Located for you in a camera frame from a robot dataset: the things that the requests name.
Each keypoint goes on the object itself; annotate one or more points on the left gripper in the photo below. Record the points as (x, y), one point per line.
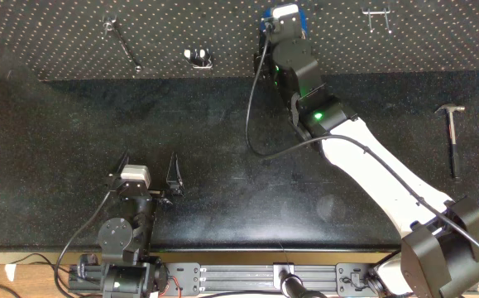
(133, 191)

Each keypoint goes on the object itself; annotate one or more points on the black and white pliers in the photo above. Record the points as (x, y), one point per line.
(197, 58)

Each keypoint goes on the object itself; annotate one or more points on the wrench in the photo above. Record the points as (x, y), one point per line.
(124, 47)

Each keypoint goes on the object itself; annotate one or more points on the roll of blue tape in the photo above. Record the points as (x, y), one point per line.
(303, 20)

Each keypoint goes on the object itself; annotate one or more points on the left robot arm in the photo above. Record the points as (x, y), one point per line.
(117, 236)

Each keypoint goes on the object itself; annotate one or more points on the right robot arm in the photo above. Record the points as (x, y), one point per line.
(355, 169)

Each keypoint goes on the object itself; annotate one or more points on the black pegboard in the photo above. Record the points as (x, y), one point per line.
(57, 49)

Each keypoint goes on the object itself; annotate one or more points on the metal hook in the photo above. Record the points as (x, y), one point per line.
(113, 19)
(208, 66)
(369, 12)

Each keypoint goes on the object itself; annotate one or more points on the white paper scrap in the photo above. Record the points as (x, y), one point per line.
(11, 272)

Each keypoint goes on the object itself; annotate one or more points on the hammer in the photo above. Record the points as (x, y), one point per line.
(452, 132)

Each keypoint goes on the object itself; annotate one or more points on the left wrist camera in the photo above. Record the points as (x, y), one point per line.
(135, 174)

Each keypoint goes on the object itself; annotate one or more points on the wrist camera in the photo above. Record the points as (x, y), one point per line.
(135, 174)
(284, 18)

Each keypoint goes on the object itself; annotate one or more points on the mounting rail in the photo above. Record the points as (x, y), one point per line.
(239, 279)

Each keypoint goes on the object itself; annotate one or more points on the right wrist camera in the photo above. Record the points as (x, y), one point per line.
(284, 18)

